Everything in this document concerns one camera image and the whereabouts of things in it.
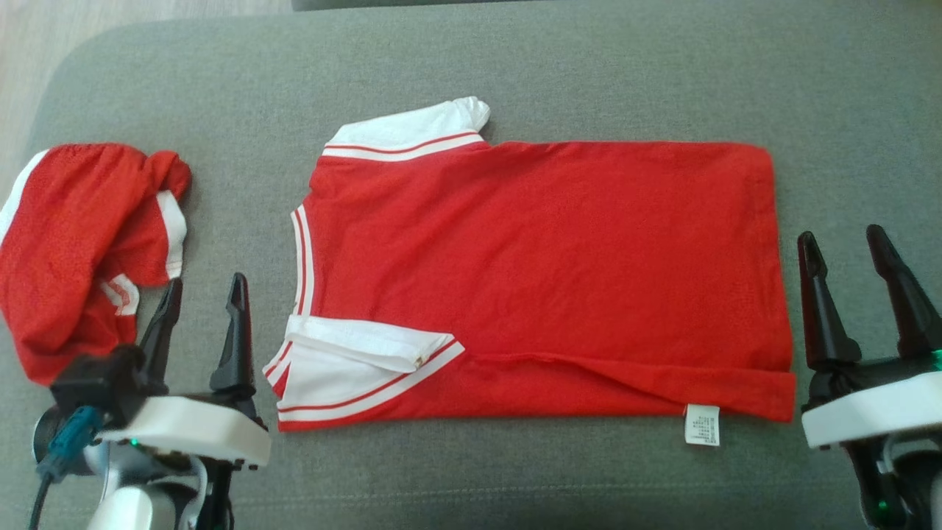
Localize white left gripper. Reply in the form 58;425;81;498
94;272;272;470

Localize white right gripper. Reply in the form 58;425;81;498
796;224;942;451

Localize red white sports shorts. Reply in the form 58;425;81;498
0;142;193;387

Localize red white polo shirt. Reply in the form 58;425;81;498
262;96;798;448

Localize grey fabric sofa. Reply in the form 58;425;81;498
0;0;942;530

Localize left teal plug black cable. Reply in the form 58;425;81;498
28;406;105;530

